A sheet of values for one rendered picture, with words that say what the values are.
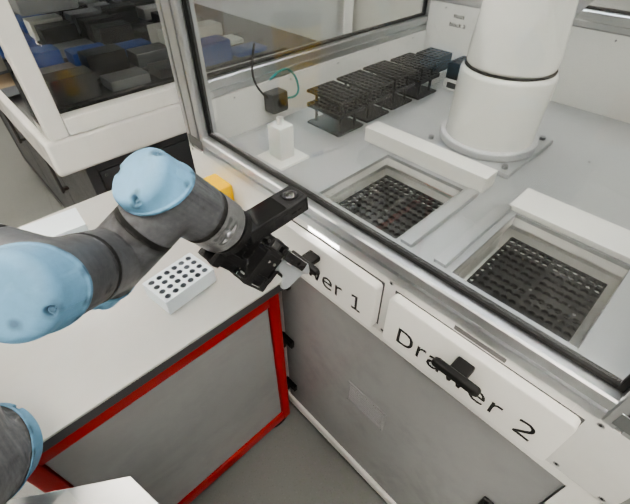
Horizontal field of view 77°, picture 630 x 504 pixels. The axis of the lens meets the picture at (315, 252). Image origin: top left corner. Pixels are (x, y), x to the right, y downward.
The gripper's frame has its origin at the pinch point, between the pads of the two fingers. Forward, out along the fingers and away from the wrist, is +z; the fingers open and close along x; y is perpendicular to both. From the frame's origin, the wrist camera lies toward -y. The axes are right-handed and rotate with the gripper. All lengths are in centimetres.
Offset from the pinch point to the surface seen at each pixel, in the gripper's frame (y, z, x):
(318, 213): -8.7, -2.6, -1.1
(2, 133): 62, 69, -333
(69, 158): 16, -3, -80
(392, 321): -1.2, 5.5, 18.4
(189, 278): 17.2, 2.6, -21.6
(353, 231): -9.4, -2.5, 6.7
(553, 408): -4.5, 1.7, 42.8
